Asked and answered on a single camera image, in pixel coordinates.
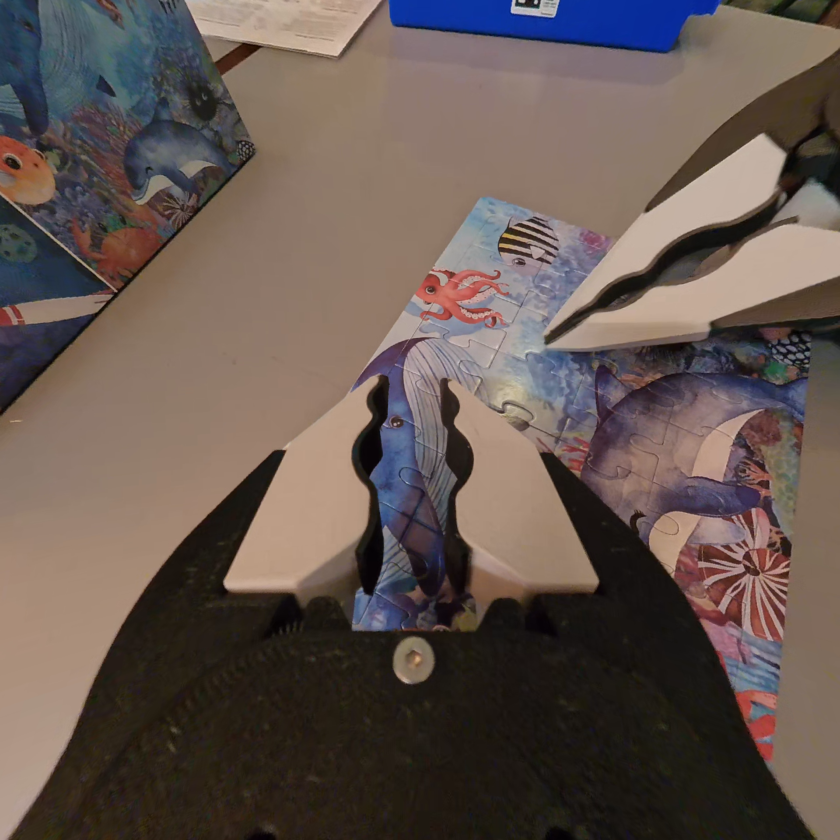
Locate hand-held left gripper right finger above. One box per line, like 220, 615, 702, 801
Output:
438, 377, 601, 619

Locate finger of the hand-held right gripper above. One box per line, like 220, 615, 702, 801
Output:
550, 222, 840, 353
543, 133, 790, 343

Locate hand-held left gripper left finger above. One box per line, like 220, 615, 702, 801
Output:
222, 376, 392, 601

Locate assembled sea jigsaw puzzle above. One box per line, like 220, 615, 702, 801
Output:
351, 196, 815, 763

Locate blue plastic bin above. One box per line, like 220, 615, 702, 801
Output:
388, 0, 721, 55

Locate illustrated puzzle box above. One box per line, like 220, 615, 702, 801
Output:
0, 0, 258, 416

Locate instruction sheet in plastic sleeve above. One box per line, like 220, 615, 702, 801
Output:
187, 0, 386, 60

